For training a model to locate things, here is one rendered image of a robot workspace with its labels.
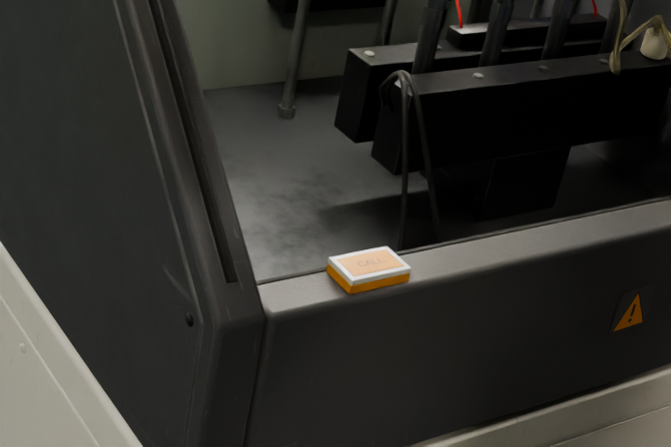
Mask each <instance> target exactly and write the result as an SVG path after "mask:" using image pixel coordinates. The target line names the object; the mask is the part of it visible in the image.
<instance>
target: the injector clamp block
mask: <svg viewBox="0 0 671 447"><path fill-rule="evenodd" d="M603 35H604V34H602V35H592V36H582V37H572V38H565V41H564V45H563V48H562V52H561V55H560V59H551V60H542V61H540V58H541V55H542V51H543V47H544V44H545V40H541V41H531V42H521V43H511V44H503V46H502V50H501V54H500V58H499V62H498V65H497V66H488V67H479V68H478V64H479V60H480V56H481V52H482V48H483V46H480V47H470V48H460V49H458V48H456V47H455V46H453V45H452V44H450V43H449V42H447V41H446V40H440V41H438V45H437V49H436V54H435V58H434V63H433V67H432V71H431V73H424V74H415V75H411V70H412V66H413V61H414V56H415V52H416V47H417V43H407V44H397V45H386V46H375V47H364V48H353V49H348V51H347V56H346V61H345V67H344V72H343V77H342V82H341V88H340V93H339V98H338V103H337V109H336V114H335V127H336V128H337V129H338V130H340V131H341V132H342V133H343V134H344V135H346V136H347V137H348V138H349V139H351V140H352V141H353V142H354V143H356V144H357V143H364V142H371V141H373V145H372V149H371V154H370V156H371V157H372V158H373V159H375V160H376V161H377V162H378V163H379V164H381V165H382V166H383V167H384V168H385V169H387V170H388V171H389V172H390V173H391V174H393V175H401V174H402V103H401V85H400V80H399V78H398V79H397V81H396V82H395V84H394V86H393V87H392V90H391V92H390V93H391V98H392V102H393V105H394V109H393V112H390V111H389V109H388V105H387V102H386V104H385V106H384V107H383V106H382V105H381V101H380V97H379V92H378V87H379V86H380V84H381V83H382V82H383V81H384V80H385V79H386V78H387V77H388V76H389V75H391V74H392V73H393V72H396V71H398V70H403V71H406V72H408V73H409V74H410V76H411V77H412V79H413V80H414V82H415V86H416V88H417V91H418V95H419V98H420V103H421V108H422V113H423V118H424V124H425V130H426V136H427V142H428V149H429V155H430V162H431V169H432V176H433V182H434V186H435V187H436V188H438V189H439V190H440V191H441V192H443V193H444V194H445V195H446V196H447V197H449V198H450V199H451V200H452V201H454V202H455V203H456V204H457V205H459V206H460V207H461V208H462V209H464V210H465V211H466V212H467V213H468V214H470V215H471V216H472V217H473V218H475V219H476V220H477V221H478V222H484V221H489V220H494V219H499V218H504V217H509V216H514V215H519V214H524V213H529V212H534V211H539V210H544V209H549V208H553V207H554V204H555V200H556V197H557V194H558V190H559V187H560V183H561V180H562V177H563V173H564V170H565V166H566V163H567V160H568V156H569V153H570V149H571V147H572V146H578V145H584V144H590V143H596V142H602V141H608V140H614V139H620V138H626V137H633V136H639V135H645V134H651V133H655V131H656V128H657V125H658V122H659V119H660V116H661V113H662V110H663V107H664V104H665V101H666V98H667V95H668V92H669V89H670V86H671V59H670V58H668V57H665V58H663V59H661V60H655V59H651V58H648V57H646V56H644V55H643V54H642V53H641V51H640V50H633V51H631V48H632V45H633V42H634V39H633V40H632V41H631V42H630V43H629V44H628V45H627V46H626V47H624V48H623V49H622V50H621V52H620V70H621V72H620V75H619V76H616V75H614V74H613V73H612V71H611V70H610V67H609V64H608V61H609V56H610V54H611V53H606V54H598V52H599V49H600V45H601V42H602V38H603ZM406 83H407V98H408V172H409V173H414V172H419V173H420V174H421V175H422V176H423V177H424V178H425V179H426V171H425V165H424V158H423V151H422V145H421V139H420V133H419V127H418V121H417V116H416V111H415V106H414V101H413V97H412V93H411V90H410V86H409V83H408V81H406Z"/></svg>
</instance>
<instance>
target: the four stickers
mask: <svg viewBox="0 0 671 447"><path fill-rule="evenodd" d="M655 287H656V285H653V286H650V287H647V288H644V289H640V290H637V291H634V292H631V293H627V294H624V295H622V297H621V300H620V303H619V306H618V310H617V313H616V316H615V320H614V323H613V326H612V330H611V333H610V334H613V333H616V332H620V331H623V330H626V329H629V328H632V327H635V326H638V325H641V324H644V322H645V318H646V315H647V312H648V309H649V306H650V303H651V300H652V296H653V293H654V290H655Z"/></svg>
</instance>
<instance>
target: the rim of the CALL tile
mask: <svg viewBox="0 0 671 447"><path fill-rule="evenodd" d="M383 249H386V250H387V251H388V252H390V253H391V254H392V255H393V256H394V257H395V258H396V259H397V260H398V261H399V262H401V263H402V264H403V266H400V267H395V268H391V269H386V270H382V271H377V272H372V273H368V274H363V275H358V276H353V275H352V274H351V273H350V272H349V271H348V270H347V269H345V268H344V267H343V266H342V265H341V264H340V263H339V262H338V261H337V259H339V258H344V257H348V256H353V255H358V254H363V253H368V252H373V251H378V250H383ZM328 263H329V265H330V266H331V267H332V268H333V269H334V270H335V271H336V272H338V273H339V274H340V275H341V276H342V277H343V278H344V279H345V280H346V281H347V282H348V283H349V284H350V285H357V284H362V283H366V282H371V281H375V280H380V279H384V278H389V277H394V276H398V275H403V274H407V273H410V271H411V267H410V266H409V265H408V264H406V263H405V262H404V261H403V260H402V259H401V258H400V257H399V256H398V255H397V254H395V253H394V252H393V251H392V250H391V249H390V248H389V247H388V246H383V247H378V248H373V249H368V250H363V251H358V252H353V253H348V254H343V255H338V256H333V257H329V261H328Z"/></svg>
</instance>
